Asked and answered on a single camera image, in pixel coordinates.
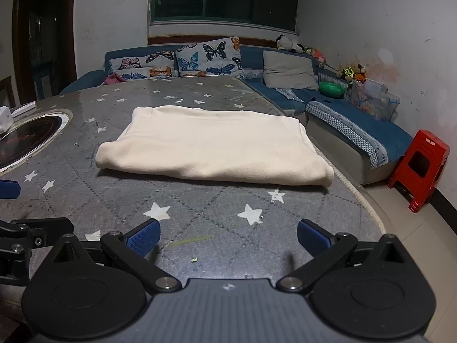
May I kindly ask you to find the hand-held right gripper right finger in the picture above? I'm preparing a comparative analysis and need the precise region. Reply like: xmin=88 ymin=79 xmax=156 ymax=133
xmin=276 ymin=218 xmax=406 ymax=292

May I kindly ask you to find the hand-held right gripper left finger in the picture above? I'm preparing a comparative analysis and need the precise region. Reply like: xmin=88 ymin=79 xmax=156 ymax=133
xmin=50 ymin=218 xmax=183 ymax=292

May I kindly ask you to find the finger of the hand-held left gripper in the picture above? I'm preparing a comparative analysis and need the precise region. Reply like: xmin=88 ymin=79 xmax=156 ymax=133
xmin=0 ymin=180 xmax=21 ymax=200
xmin=0 ymin=217 xmax=74 ymax=249

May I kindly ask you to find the cream sweatshirt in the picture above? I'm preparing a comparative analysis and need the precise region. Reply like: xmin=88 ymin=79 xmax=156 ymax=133
xmin=95 ymin=105 xmax=334 ymax=187

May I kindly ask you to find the round built-in induction cooker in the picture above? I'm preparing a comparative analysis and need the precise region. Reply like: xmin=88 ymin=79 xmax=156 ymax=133
xmin=0 ymin=109 xmax=74 ymax=177

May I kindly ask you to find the grey star print tablecloth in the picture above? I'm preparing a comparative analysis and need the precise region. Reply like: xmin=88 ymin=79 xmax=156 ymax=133
xmin=0 ymin=76 xmax=390 ymax=286

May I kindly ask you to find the white tube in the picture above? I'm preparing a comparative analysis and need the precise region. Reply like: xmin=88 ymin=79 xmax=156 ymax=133
xmin=11 ymin=102 xmax=35 ymax=117

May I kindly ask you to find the wooden chair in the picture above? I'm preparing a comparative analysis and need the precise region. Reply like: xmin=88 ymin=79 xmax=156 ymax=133
xmin=0 ymin=76 xmax=17 ymax=109

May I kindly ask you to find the red plastic stool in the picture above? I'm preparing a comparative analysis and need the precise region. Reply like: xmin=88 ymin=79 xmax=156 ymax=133
xmin=387 ymin=129 xmax=450 ymax=213

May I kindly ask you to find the green plastic bowl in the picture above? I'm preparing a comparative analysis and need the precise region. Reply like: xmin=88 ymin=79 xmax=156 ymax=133
xmin=318 ymin=81 xmax=346 ymax=97

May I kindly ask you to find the clear plastic storage box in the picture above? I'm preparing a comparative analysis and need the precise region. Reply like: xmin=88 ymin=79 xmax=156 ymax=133
xmin=352 ymin=78 xmax=400 ymax=122

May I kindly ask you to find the pink cloth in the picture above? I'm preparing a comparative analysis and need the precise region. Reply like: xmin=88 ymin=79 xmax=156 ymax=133
xmin=101 ymin=72 xmax=127 ymax=86

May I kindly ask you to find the yellow green plush toy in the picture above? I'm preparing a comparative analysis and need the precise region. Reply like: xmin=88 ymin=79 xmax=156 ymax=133
xmin=337 ymin=63 xmax=356 ymax=81

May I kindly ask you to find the grey cushion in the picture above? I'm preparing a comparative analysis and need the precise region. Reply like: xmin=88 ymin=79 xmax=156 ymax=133
xmin=262 ymin=50 xmax=319 ymax=91

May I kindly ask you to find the butterfly print cushion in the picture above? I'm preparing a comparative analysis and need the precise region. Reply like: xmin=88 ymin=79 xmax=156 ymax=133
xmin=175 ymin=36 xmax=244 ymax=77
xmin=109 ymin=51 xmax=177 ymax=81

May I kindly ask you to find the blue corner sofa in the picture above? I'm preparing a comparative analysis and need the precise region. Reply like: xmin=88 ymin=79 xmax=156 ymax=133
xmin=59 ymin=45 xmax=414 ymax=186

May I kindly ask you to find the black and white plush toy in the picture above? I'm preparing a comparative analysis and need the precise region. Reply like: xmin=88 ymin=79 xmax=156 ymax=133
xmin=276 ymin=35 xmax=313 ymax=53

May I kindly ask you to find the blue furniture frame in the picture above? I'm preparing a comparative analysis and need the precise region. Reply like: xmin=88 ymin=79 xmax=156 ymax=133
xmin=31 ymin=61 xmax=54 ymax=101

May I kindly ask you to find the brown wooden door frame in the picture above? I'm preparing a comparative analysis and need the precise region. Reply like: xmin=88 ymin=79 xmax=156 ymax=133
xmin=12 ymin=0 xmax=78 ymax=102

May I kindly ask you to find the brown wooden wall board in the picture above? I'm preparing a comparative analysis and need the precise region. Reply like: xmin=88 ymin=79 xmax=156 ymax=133
xmin=147 ymin=35 xmax=279 ymax=48

